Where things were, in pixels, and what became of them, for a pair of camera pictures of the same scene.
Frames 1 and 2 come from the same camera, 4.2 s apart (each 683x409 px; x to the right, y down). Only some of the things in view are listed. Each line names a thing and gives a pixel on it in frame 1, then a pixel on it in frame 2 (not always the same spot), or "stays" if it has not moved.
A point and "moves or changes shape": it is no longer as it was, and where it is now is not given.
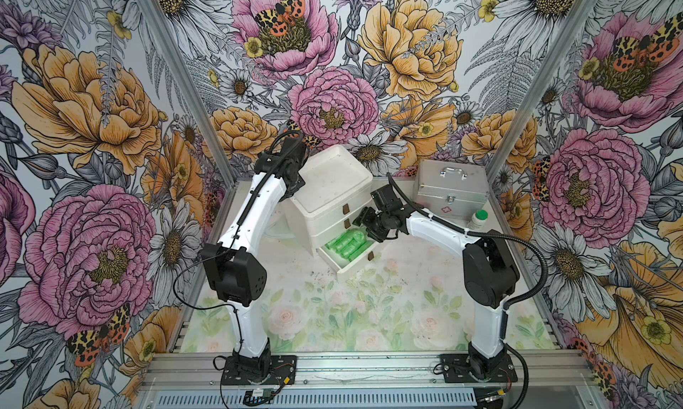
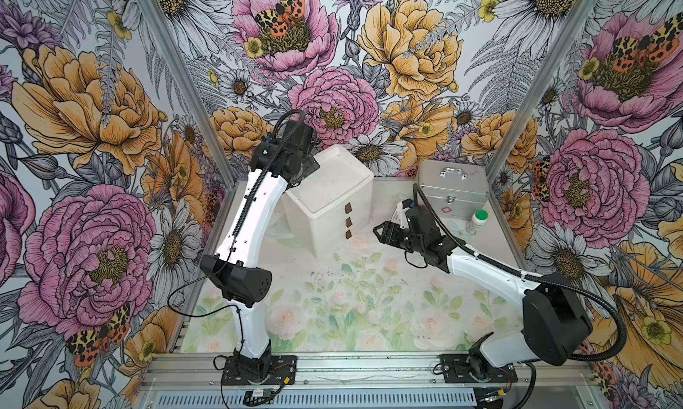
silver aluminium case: [451, 190] stays
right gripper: [365, 218] to [389, 234]
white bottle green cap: [478, 220] stays
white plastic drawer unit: [334, 185] moves or changes shape
